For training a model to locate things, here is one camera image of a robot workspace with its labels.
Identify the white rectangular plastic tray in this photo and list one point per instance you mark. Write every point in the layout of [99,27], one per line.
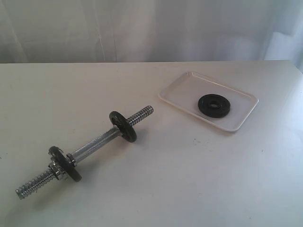
[185,91]

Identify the chrome threaded dumbbell bar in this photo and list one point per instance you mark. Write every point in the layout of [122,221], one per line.
[82,153]

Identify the chrome spinlock collar nut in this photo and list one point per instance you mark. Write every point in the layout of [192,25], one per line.
[58,171]

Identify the black weight plate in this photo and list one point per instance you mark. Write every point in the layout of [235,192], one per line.
[213,105]

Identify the white background curtain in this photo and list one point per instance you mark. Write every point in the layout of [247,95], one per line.
[33,31]

